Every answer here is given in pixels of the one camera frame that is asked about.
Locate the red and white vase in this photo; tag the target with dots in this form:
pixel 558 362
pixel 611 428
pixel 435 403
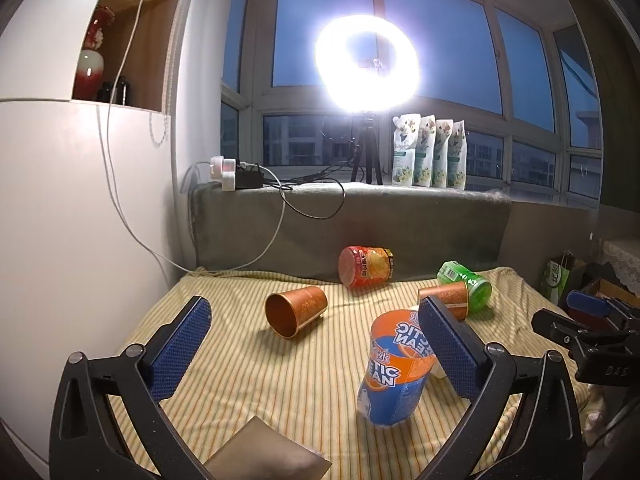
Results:
pixel 91 67

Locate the white cabinet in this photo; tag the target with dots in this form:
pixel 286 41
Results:
pixel 75 220

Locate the cardboard box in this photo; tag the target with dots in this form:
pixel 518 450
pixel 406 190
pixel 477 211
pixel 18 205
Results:
pixel 607 287

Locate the black tripod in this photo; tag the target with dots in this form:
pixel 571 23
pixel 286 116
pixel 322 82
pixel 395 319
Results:
pixel 369 155

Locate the green paper bag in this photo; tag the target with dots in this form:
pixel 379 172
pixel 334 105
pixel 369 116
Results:
pixel 555 280

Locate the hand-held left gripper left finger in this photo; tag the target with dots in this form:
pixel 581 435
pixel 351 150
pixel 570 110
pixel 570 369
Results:
pixel 180 347

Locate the grey square pad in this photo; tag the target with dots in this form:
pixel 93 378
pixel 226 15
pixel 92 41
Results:
pixel 270 452

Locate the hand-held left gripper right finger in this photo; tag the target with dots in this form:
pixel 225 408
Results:
pixel 450 352

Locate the white plug adapter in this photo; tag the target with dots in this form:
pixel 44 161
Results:
pixel 222 165
pixel 228 181

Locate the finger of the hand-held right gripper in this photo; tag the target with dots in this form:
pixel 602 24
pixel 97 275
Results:
pixel 587 303
pixel 552 326

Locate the green can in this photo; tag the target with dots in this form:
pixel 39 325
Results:
pixel 462 280

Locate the window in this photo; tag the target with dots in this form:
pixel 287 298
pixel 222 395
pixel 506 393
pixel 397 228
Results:
pixel 450 50

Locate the dark glass bottle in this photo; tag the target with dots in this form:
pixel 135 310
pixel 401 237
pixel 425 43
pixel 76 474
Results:
pixel 122 90
pixel 105 92

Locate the blue and orange plastic bottle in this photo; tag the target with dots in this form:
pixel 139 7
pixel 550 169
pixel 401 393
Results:
pixel 395 385

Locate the white lace cloth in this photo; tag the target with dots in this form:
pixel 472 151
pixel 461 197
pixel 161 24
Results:
pixel 622 260

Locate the copper metal cup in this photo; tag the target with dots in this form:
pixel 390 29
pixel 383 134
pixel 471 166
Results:
pixel 296 311
pixel 450 294

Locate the yellow striped cloth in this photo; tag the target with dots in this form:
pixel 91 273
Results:
pixel 280 380

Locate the red snack canister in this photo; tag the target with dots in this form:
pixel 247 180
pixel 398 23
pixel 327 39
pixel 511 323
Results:
pixel 365 267

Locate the white green refill pouch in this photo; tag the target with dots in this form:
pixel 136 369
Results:
pixel 406 152
pixel 458 160
pixel 443 157
pixel 426 155

